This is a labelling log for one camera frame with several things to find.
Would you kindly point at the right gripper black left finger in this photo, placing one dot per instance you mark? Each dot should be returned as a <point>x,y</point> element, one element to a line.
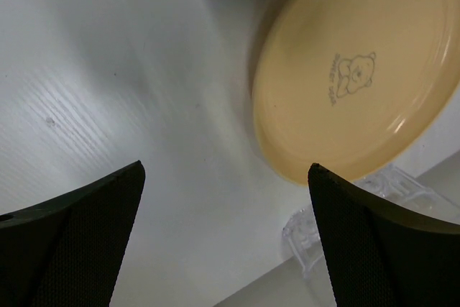
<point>68,251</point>

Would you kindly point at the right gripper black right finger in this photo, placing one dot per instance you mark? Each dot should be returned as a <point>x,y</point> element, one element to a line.
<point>381,254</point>

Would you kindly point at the yellow bear plate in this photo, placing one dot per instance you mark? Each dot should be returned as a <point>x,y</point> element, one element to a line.
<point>351,84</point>

